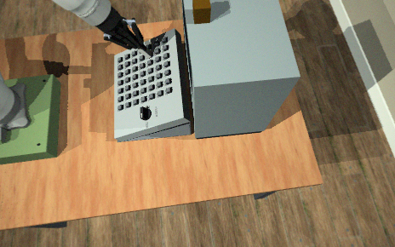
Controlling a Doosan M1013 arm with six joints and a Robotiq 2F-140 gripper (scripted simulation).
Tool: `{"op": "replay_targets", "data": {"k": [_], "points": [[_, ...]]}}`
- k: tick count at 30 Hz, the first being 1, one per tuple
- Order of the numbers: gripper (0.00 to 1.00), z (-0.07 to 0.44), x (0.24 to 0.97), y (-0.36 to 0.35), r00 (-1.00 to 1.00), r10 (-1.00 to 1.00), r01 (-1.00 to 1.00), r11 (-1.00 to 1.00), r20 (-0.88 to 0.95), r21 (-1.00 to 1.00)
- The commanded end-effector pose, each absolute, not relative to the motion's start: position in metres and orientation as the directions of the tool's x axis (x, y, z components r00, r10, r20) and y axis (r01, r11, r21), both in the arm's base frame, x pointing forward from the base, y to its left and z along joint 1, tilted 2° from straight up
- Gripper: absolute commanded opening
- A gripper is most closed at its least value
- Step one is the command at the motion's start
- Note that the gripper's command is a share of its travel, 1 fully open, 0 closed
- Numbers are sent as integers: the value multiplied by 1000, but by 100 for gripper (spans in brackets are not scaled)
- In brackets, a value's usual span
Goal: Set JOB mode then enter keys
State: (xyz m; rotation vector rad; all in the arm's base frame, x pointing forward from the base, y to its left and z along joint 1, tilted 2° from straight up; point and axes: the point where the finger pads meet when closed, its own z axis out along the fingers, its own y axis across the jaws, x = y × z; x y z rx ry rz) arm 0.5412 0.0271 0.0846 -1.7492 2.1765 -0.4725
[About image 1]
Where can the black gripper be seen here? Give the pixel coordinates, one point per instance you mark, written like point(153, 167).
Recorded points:
point(116, 30)

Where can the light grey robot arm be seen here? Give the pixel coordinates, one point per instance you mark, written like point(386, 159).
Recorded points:
point(13, 111)

